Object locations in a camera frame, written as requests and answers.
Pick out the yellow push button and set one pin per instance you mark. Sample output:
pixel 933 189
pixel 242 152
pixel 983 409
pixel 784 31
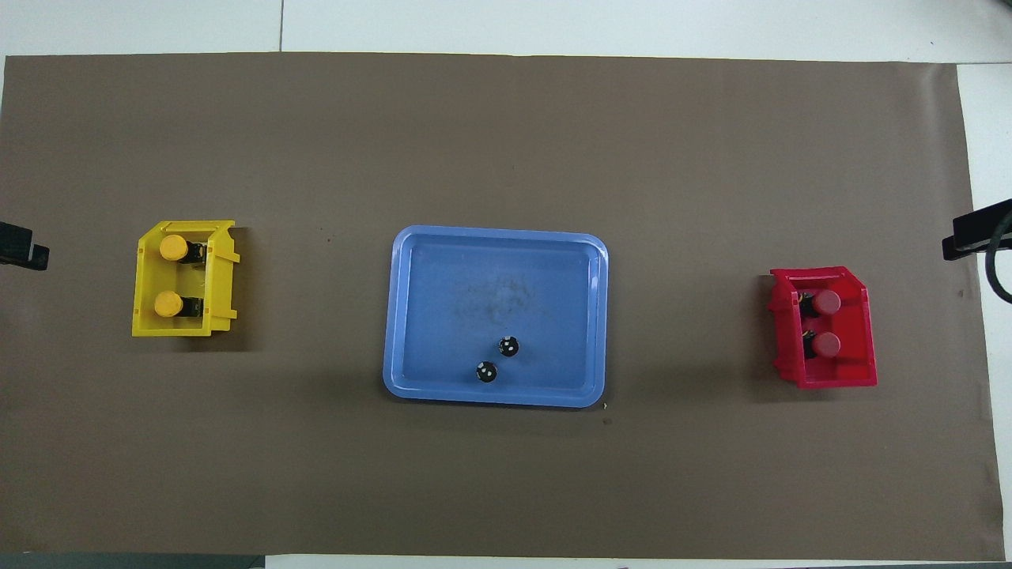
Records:
pixel 173 248
pixel 168 304

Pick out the red push button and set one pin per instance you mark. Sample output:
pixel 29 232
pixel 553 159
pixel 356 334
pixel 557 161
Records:
pixel 827 344
pixel 828 302

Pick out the blue plastic tray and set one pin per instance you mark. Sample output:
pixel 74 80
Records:
pixel 443 300

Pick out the yellow plastic storage bin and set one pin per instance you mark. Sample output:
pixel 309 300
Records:
pixel 146 316

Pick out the red plastic storage bin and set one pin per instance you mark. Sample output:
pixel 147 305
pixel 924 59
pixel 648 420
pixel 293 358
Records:
pixel 862 348

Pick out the small black cylinder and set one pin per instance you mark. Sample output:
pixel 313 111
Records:
pixel 509 346
pixel 486 371

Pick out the brown paper table mat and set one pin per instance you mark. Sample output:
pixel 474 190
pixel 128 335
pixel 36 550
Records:
pixel 506 474

